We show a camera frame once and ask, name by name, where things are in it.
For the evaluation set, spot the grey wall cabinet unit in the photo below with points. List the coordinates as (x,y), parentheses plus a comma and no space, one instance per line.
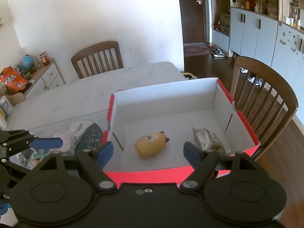
(263,30)

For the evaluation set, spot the brown entrance door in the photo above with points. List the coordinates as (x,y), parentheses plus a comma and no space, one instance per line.
(193,19)

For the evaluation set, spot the red-lidded jar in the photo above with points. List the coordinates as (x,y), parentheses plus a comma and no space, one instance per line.
(44,58)

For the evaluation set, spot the purple patterned plastic pouch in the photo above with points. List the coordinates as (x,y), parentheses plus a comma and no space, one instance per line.
(70,135)

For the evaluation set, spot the red patterned doormat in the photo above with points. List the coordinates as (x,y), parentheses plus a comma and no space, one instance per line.
(196,49)

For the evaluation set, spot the wooden chair behind table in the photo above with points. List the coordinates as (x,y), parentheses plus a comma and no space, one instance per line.
(98,58)

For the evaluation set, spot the round blue patterned placemat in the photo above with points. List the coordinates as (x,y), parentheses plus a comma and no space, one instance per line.
(92,134)

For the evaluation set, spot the white drawer sideboard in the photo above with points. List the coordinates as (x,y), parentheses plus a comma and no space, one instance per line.
(44,79)

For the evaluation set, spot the wooden chair right side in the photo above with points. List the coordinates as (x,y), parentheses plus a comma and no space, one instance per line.
(265,99)

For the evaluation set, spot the black white sneakers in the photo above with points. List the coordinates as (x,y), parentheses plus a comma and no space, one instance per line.
(217,53)

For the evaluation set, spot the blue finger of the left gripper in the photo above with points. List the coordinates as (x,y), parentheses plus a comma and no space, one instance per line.
(46,143)

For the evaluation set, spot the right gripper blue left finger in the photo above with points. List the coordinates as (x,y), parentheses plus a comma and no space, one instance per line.
(100,155)

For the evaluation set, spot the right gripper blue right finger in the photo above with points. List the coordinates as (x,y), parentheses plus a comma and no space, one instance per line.
(199,159)

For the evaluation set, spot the blue globe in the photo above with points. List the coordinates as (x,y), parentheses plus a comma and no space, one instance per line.
(27,62)

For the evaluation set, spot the yellow bear-shaped toy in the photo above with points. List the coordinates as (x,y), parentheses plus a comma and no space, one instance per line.
(151,144)

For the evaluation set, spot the red white cardboard box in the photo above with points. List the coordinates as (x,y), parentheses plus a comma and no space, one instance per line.
(175,108)

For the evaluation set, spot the orange snack bag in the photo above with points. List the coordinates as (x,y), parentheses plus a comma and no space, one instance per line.
(11,79)

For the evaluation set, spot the silver foil snack bag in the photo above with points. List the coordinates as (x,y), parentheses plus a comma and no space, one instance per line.
(208,141)

